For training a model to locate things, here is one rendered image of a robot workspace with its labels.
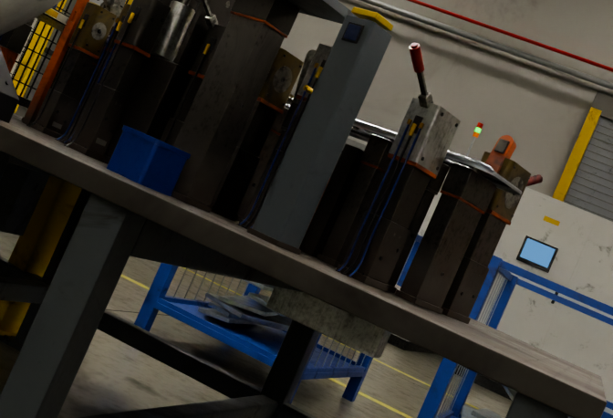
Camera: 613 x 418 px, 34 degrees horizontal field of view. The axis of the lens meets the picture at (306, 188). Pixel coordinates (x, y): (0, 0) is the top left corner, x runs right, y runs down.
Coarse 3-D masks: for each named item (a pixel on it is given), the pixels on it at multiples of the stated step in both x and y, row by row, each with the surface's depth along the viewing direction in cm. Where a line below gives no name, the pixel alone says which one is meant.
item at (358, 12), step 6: (354, 12) 184; (360, 12) 183; (366, 12) 182; (372, 12) 182; (366, 18) 184; (372, 18) 182; (378, 18) 181; (384, 18) 183; (378, 24) 184; (384, 24) 183; (390, 24) 185; (390, 30) 185
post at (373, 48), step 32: (384, 32) 183; (352, 64) 180; (320, 96) 182; (352, 96) 182; (320, 128) 180; (288, 160) 182; (320, 160) 181; (288, 192) 180; (320, 192) 184; (256, 224) 182; (288, 224) 180
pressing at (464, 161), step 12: (288, 108) 244; (360, 120) 211; (360, 132) 228; (372, 132) 217; (384, 132) 206; (396, 132) 205; (456, 156) 195; (480, 168) 192; (492, 168) 192; (492, 180) 209; (504, 180) 196; (516, 192) 206
